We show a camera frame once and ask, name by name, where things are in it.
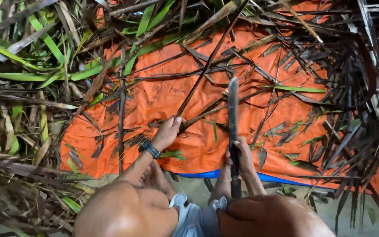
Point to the person's right hand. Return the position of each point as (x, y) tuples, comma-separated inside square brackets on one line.
[(244, 157)]

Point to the person's left hand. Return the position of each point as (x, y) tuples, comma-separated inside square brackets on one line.
[(166, 133)]

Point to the person's right fingers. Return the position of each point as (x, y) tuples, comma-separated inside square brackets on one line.
[(239, 148)]

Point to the person's left fingers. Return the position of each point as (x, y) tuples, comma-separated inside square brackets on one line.
[(177, 121)]

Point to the long dark machete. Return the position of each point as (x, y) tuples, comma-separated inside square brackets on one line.
[(233, 131)]

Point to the long dark palm leaf stalk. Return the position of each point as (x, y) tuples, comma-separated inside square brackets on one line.
[(209, 62)]

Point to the orange tarpaulin with blue edge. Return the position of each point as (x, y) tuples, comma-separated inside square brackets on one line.
[(183, 108)]

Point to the black wristwatch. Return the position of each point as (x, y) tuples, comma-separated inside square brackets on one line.
[(149, 148)]

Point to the thin dark upright stick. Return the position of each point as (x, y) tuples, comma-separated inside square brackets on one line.
[(121, 125)]

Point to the person's legs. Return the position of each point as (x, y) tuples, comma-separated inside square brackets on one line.
[(189, 210)]

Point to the grey shorts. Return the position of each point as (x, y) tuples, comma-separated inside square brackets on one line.
[(197, 217)]

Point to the green leaf blade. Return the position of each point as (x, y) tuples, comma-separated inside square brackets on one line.
[(299, 89)]

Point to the heap of dark dry leaves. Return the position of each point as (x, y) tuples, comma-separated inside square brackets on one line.
[(350, 98)]

